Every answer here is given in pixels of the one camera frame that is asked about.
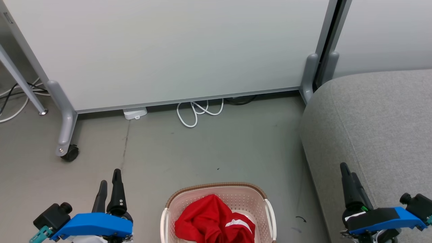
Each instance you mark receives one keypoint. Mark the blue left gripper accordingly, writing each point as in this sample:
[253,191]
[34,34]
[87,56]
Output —
[98,225]

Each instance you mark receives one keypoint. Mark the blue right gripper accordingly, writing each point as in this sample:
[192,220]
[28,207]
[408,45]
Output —
[384,217]

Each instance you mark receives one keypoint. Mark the red garment with white fabric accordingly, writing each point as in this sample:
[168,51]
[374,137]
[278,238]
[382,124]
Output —
[202,217]

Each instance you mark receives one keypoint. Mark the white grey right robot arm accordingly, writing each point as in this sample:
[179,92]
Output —
[383,237]

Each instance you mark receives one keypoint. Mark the grey fabric sofa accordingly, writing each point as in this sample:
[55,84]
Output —
[381,125]

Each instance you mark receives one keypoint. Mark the black caster wheel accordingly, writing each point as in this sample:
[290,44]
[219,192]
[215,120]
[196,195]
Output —
[71,154]

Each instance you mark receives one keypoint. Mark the white power adapter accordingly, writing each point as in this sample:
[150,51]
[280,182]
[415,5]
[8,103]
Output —
[135,113]

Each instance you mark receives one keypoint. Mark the grey partition foot with caster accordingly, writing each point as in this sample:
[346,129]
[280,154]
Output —
[65,118]

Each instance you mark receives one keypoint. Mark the cream perforated laundry basket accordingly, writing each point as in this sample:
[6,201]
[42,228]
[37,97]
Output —
[249,199]

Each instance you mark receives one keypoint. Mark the grey metal table leg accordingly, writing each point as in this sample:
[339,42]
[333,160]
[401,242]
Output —
[20,79]

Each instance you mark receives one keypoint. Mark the large white partition panel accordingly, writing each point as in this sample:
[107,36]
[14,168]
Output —
[168,50]

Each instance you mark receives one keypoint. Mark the narrow white partition panel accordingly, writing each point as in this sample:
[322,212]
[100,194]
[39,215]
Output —
[388,33]

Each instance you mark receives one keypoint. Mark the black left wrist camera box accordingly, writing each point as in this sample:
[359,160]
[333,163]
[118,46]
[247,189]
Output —
[52,216]

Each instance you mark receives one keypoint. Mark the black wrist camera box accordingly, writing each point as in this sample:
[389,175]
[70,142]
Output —
[420,204]
[52,216]

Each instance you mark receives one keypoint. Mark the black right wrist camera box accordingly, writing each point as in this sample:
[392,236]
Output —
[420,204]

